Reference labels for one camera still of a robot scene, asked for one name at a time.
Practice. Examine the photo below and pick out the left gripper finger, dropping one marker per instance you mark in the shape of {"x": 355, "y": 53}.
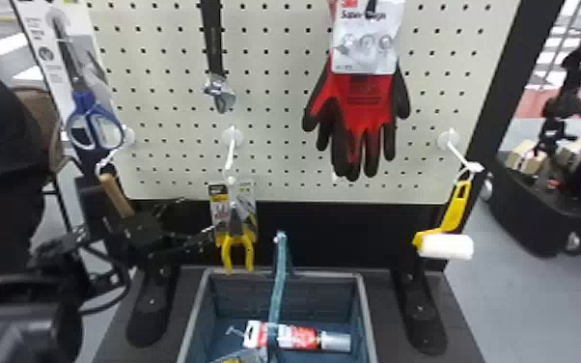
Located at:
{"x": 186, "y": 249}
{"x": 189, "y": 236}

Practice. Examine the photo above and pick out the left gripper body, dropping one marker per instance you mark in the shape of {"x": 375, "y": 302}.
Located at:
{"x": 143, "y": 235}

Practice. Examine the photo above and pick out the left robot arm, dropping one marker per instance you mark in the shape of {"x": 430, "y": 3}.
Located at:
{"x": 17, "y": 324}

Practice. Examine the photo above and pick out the yellow pliers on card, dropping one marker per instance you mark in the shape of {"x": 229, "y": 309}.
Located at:
{"x": 229, "y": 243}

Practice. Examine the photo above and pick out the blue basket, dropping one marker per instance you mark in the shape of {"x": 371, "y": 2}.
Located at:
{"x": 204, "y": 324}

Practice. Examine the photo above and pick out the red white glue tube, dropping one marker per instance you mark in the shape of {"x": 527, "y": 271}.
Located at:
{"x": 295, "y": 337}

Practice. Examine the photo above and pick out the white pegboard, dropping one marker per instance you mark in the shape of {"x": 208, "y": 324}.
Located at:
{"x": 290, "y": 126}

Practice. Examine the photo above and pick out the person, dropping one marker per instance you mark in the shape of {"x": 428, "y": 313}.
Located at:
{"x": 1, "y": 167}

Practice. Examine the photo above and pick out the red black gloves pair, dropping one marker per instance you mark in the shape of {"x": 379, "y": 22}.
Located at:
{"x": 359, "y": 106}

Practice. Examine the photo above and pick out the yellow paint roller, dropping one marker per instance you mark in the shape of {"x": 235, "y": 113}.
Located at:
{"x": 445, "y": 246}

